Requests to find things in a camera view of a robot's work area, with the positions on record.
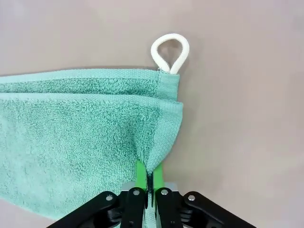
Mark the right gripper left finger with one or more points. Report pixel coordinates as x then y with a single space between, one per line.
133 209

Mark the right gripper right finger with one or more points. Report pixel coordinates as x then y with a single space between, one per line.
166 209

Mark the green terry towel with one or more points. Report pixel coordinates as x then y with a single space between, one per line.
71 130

